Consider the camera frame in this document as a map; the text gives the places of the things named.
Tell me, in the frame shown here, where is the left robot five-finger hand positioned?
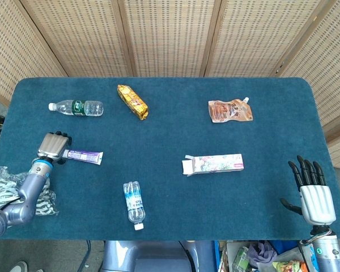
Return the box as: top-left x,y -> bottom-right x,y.
36,130 -> 73,165

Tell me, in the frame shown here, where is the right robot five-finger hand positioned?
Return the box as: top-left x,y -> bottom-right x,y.
279,155 -> 337,226

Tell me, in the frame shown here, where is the purple white toothpaste tube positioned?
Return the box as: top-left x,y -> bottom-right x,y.
62,149 -> 104,165

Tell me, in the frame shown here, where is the floral toothpaste box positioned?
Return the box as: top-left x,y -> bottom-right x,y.
181,154 -> 244,177

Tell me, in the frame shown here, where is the green label water bottle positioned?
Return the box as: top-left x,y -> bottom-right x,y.
48,99 -> 104,117

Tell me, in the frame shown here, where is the striped cloth in clear bag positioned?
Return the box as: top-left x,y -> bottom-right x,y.
0,166 -> 60,216

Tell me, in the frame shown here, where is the orange snack bag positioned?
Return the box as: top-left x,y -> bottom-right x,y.
271,260 -> 308,272

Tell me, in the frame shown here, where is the purple cloth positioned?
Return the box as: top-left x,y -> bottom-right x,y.
248,240 -> 278,269

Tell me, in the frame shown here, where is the golden snack package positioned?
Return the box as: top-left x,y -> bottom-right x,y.
117,84 -> 149,121

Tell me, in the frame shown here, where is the green plastic bag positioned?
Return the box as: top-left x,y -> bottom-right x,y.
232,246 -> 252,270

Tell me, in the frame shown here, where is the blue label water bottle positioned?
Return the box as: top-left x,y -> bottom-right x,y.
122,180 -> 146,231

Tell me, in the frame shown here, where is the blue carpet table mat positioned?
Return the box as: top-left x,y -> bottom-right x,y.
0,76 -> 340,241

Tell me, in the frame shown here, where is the brown spout pouch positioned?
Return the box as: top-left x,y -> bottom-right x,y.
208,96 -> 254,124

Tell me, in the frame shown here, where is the grey-blue robot torso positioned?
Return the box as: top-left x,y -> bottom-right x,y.
101,240 -> 216,272

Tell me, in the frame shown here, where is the woven bamboo folding screen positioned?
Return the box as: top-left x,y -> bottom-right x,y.
0,0 -> 340,171

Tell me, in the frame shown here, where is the thin blue cable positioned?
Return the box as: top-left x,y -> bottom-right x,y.
78,240 -> 92,272

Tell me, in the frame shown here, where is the blue metal post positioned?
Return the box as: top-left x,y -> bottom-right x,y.
214,240 -> 220,272

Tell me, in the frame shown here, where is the black torso cable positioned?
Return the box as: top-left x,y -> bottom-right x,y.
177,240 -> 196,272

